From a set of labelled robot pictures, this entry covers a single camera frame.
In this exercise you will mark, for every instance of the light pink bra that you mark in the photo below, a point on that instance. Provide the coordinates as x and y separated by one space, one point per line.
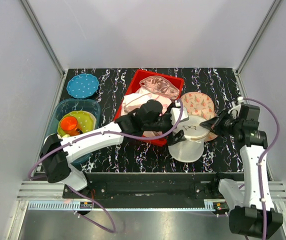
165 101

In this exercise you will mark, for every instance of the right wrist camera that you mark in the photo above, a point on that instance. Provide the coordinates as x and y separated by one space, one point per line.
235 110

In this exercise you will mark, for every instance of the orange plastic cup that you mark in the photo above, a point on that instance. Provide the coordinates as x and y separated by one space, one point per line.
71 126

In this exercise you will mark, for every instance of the cream cup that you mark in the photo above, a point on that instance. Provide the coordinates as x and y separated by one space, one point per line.
65 136

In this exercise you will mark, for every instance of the white cloth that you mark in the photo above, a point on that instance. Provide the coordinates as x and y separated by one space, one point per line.
133 101

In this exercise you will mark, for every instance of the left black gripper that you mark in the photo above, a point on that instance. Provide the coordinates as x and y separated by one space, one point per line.
178 137

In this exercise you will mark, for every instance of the clear blue plastic container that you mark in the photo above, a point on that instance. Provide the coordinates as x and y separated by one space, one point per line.
69 105

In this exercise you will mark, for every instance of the floral pink oven mitt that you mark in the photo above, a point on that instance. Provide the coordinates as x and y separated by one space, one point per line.
200 107

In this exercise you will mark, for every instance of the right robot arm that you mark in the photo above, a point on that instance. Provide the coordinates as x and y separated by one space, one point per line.
251 211

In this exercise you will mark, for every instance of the pink plate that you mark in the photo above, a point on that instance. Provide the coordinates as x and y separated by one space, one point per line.
94 121

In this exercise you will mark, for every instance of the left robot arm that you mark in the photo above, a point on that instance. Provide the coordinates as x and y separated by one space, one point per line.
57 155

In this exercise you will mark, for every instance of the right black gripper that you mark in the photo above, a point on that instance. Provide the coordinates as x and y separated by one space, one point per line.
217 128

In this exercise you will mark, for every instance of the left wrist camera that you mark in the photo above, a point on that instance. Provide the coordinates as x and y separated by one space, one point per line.
175 113

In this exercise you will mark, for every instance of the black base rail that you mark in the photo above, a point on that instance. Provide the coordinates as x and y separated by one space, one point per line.
155 190

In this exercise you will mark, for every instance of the blue polka dot plate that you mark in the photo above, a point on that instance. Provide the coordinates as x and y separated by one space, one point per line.
82 86

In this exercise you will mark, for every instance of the white mesh laundry bag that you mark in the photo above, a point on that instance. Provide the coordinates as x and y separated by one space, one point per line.
190 145

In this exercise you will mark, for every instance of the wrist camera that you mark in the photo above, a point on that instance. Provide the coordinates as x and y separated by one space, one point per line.
175 113
235 110

